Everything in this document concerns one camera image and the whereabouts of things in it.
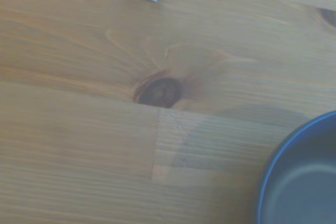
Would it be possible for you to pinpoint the blue bowl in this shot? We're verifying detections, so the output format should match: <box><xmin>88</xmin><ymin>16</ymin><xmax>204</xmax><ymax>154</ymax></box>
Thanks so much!
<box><xmin>256</xmin><ymin>111</ymin><xmax>336</xmax><ymax>224</ymax></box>

